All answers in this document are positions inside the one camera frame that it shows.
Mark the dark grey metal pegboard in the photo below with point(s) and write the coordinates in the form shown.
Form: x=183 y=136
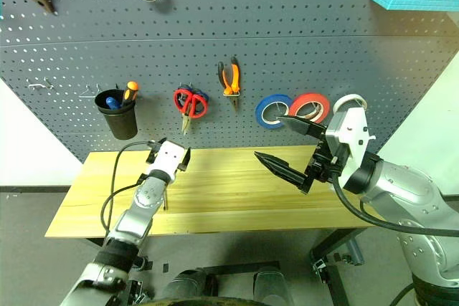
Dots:
x=251 y=15

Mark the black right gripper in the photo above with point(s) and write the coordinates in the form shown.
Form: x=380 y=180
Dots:
x=322 y=166

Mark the dark rounded shape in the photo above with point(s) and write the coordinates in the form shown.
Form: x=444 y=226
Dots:
x=269 y=284
x=186 y=284

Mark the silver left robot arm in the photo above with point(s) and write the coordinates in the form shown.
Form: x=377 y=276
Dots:
x=143 y=195

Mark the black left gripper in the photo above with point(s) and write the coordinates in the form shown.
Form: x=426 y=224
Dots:
x=185 y=161

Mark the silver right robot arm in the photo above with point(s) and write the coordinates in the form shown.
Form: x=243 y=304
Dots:
x=405 y=184

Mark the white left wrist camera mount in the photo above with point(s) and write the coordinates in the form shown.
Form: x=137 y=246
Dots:
x=168 y=157

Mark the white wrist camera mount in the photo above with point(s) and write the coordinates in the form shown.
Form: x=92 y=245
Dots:
x=168 y=157
x=355 y=127

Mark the red tape roll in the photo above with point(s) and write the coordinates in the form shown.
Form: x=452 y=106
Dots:
x=309 y=96

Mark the black plastic cup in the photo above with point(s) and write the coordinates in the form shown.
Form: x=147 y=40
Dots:
x=122 y=123

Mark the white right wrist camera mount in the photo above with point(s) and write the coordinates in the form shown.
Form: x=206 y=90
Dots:
x=355 y=127

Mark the white tape roll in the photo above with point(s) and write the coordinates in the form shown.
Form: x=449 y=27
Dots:
x=336 y=106

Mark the orange and black screwdriver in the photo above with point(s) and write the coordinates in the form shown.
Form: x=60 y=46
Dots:
x=132 y=86

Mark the blue tape roll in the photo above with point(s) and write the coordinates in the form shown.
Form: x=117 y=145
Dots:
x=259 y=114

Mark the grey cylinder on table leg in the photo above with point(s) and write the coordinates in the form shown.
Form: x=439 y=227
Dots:
x=355 y=252

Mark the black metal stand frame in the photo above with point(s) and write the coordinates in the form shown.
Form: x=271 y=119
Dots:
x=233 y=268

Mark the black metal foot bracket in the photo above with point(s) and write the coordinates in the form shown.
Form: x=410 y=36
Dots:
x=138 y=291

